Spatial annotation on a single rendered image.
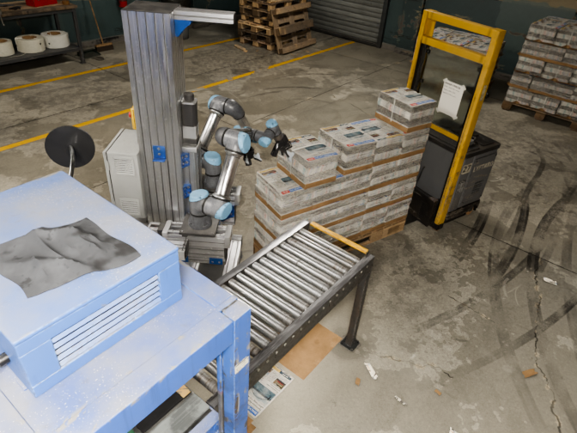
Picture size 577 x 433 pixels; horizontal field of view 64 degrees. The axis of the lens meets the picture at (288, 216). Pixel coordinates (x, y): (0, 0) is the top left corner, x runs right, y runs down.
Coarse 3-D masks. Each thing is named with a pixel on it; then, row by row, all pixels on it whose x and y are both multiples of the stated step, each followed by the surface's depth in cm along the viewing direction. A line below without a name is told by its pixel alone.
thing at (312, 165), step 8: (296, 152) 328; (304, 152) 328; (312, 152) 329; (320, 152) 330; (328, 152) 331; (336, 152) 332; (296, 160) 329; (304, 160) 321; (312, 160) 319; (320, 160) 323; (328, 160) 327; (336, 160) 332; (296, 168) 331; (304, 168) 322; (312, 168) 323; (320, 168) 328; (328, 168) 333; (336, 168) 338; (296, 176) 334; (304, 176) 324; (312, 176) 328; (320, 176) 333; (328, 176) 337
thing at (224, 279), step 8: (296, 224) 300; (304, 224) 301; (288, 232) 293; (296, 232) 295; (280, 240) 286; (264, 248) 278; (272, 248) 279; (256, 256) 271; (264, 256) 275; (240, 264) 265; (248, 264) 265; (232, 272) 258; (216, 280) 252; (224, 280) 253
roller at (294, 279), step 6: (264, 258) 271; (264, 264) 269; (270, 264) 267; (270, 270) 267; (276, 270) 264; (282, 270) 263; (282, 276) 262; (288, 276) 260; (294, 276) 260; (294, 282) 258; (300, 282) 256; (306, 282) 257; (300, 288) 257; (306, 288) 254; (312, 288) 253; (312, 294) 252; (318, 294) 250
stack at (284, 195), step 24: (384, 168) 375; (264, 192) 345; (288, 192) 326; (312, 192) 340; (336, 192) 356; (384, 192) 392; (264, 216) 358; (312, 216) 354; (336, 216) 372; (360, 216) 390; (384, 216) 410; (264, 240) 369; (336, 240) 389
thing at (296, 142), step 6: (288, 138) 344; (294, 138) 345; (300, 138) 346; (306, 138) 347; (312, 138) 348; (294, 144) 337; (300, 144) 338; (306, 144) 339; (288, 150) 334; (282, 156) 344; (282, 162) 344; (288, 162) 338
